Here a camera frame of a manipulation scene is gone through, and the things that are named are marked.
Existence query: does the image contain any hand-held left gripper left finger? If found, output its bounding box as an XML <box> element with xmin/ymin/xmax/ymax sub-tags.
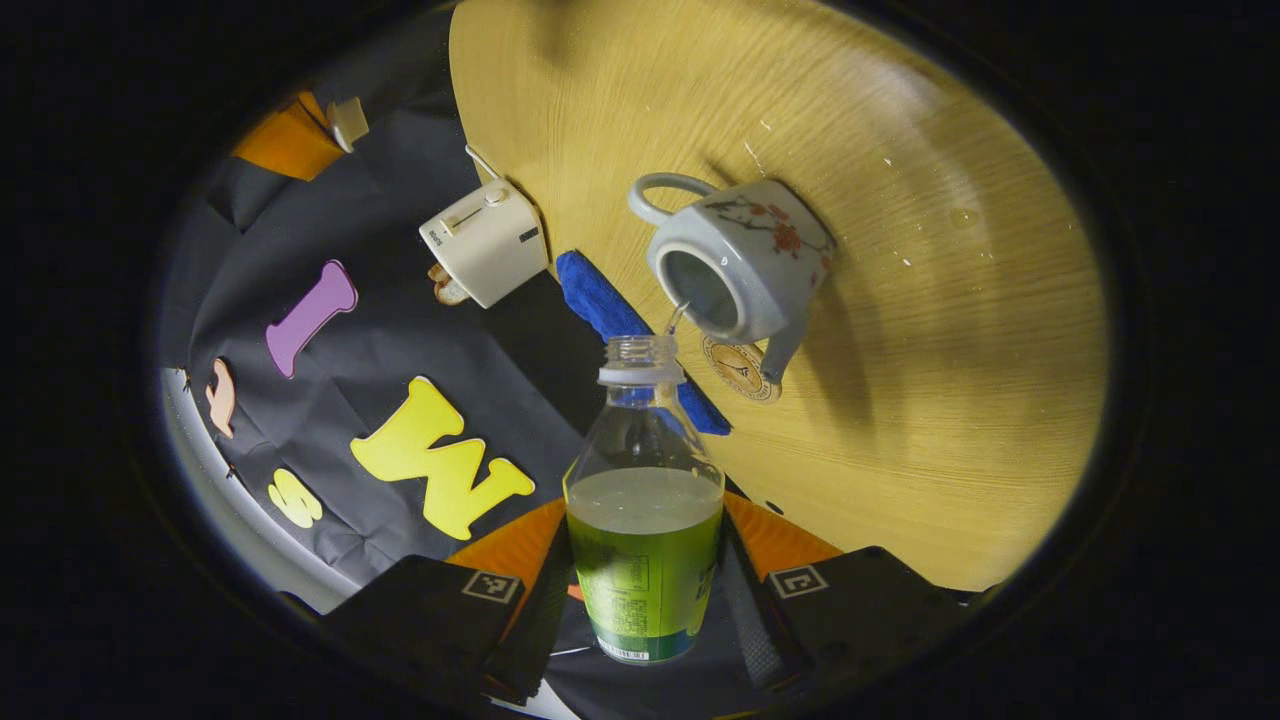
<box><xmin>320</xmin><ymin>498</ymin><xmax>577</xmax><ymax>707</ymax></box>

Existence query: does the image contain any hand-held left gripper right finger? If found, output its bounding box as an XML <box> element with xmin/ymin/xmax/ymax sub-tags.
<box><xmin>718</xmin><ymin>490</ymin><xmax>987</xmax><ymax>701</ymax></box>

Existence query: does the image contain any clear green-label water bottle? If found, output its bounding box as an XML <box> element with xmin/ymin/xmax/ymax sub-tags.
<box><xmin>563</xmin><ymin>335</ymin><xmax>726</xmax><ymax>666</ymax></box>

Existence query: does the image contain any round wooden coaster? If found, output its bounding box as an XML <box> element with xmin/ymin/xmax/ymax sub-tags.
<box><xmin>702</xmin><ymin>335</ymin><xmax>783</xmax><ymax>405</ymax></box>

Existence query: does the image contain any white floral teacup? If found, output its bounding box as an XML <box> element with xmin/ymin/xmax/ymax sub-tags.
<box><xmin>628</xmin><ymin>172</ymin><xmax>838</xmax><ymax>387</ymax></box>

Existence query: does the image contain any black backdrop cloth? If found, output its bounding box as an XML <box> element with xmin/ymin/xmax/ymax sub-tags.
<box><xmin>158</xmin><ymin>60</ymin><xmax>611</xmax><ymax>591</ymax></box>

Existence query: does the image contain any bread slice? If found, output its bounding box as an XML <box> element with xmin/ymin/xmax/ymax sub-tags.
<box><xmin>428</xmin><ymin>263</ymin><xmax>472</xmax><ymax>307</ymax></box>

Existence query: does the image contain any blue towel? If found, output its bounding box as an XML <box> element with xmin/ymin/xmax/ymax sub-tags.
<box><xmin>556</xmin><ymin>250</ymin><xmax>732</xmax><ymax>437</ymax></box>

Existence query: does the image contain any white toaster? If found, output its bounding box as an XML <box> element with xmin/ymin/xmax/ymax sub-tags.
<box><xmin>419</xmin><ymin>178</ymin><xmax>550</xmax><ymax>310</ymax></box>

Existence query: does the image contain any orange object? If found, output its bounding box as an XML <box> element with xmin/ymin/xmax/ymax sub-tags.
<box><xmin>232</xmin><ymin>92</ymin><xmax>347</xmax><ymax>183</ymax></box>

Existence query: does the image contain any small white object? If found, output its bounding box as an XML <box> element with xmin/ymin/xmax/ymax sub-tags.
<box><xmin>326</xmin><ymin>97</ymin><xmax>370</xmax><ymax>154</ymax></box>

